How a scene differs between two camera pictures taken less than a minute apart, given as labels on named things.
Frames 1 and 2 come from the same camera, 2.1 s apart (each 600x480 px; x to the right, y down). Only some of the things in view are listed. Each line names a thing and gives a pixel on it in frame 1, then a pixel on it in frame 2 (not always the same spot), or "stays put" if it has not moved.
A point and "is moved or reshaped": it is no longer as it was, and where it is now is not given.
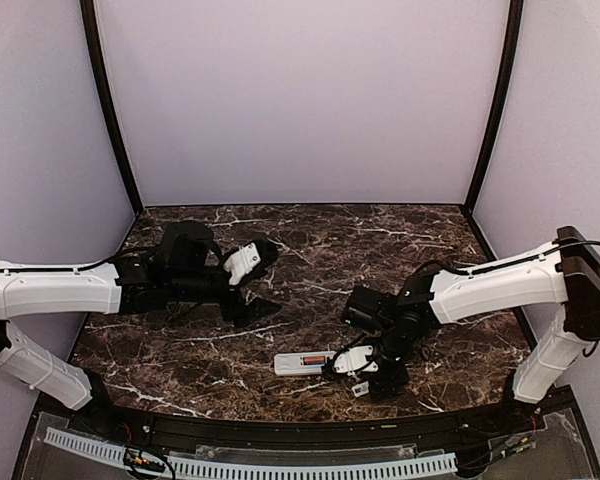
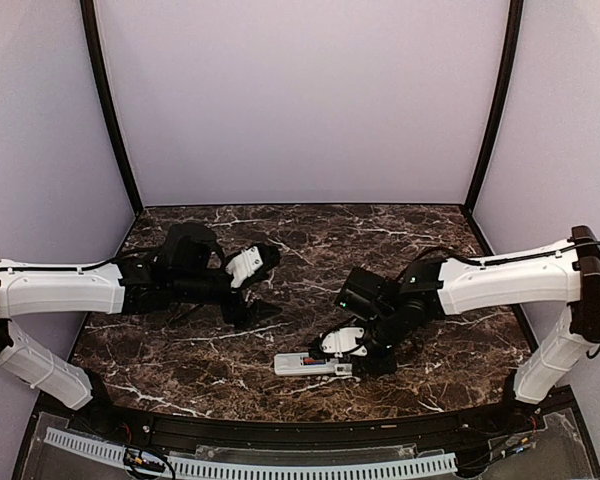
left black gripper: [249, 313] stays put
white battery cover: [361, 389] is moved or reshaped
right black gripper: [390, 385] to [386, 364]
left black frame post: [93, 46] stays put
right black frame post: [504, 106] stays put
